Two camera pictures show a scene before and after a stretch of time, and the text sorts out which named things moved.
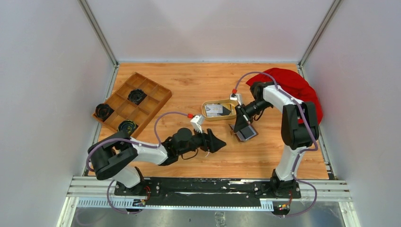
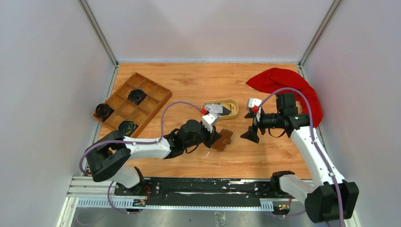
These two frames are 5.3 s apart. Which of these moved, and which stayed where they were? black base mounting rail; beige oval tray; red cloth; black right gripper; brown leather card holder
Moved: black right gripper; brown leather card holder
Stayed: red cloth; beige oval tray; black base mounting rail
